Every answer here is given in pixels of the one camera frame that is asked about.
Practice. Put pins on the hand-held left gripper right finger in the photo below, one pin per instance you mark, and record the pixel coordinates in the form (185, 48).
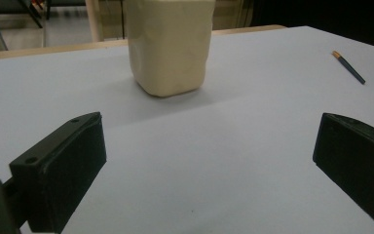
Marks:
(357, 156)

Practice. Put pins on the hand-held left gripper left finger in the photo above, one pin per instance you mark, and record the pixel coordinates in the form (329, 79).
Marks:
(58, 169)

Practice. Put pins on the cream soft container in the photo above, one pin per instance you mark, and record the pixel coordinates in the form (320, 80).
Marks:
(167, 45)

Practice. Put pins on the dark blue pencil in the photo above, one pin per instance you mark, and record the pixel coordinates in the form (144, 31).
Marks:
(349, 67)

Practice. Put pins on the white table sheet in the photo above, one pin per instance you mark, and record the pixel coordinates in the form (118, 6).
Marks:
(188, 130)

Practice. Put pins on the metal stand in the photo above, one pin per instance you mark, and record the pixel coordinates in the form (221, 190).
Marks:
(29, 11)

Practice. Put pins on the pale wooden post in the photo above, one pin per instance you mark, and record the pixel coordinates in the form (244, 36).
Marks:
(94, 19)

